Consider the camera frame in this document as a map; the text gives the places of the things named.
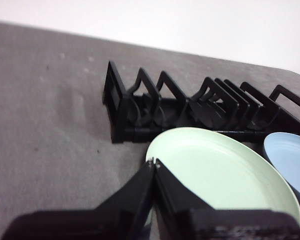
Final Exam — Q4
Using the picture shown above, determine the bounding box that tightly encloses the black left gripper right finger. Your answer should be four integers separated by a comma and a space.
153, 158, 300, 240

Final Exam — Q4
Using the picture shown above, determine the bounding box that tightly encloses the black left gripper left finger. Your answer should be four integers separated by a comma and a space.
1, 159, 155, 240

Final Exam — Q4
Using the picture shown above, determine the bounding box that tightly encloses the pale green plate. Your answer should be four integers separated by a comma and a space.
142, 127, 300, 230

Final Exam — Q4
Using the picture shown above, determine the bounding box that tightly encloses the light blue plate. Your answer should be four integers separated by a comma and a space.
263, 132, 300, 206

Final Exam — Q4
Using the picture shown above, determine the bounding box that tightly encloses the black plate rack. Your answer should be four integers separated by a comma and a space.
101, 60, 300, 145

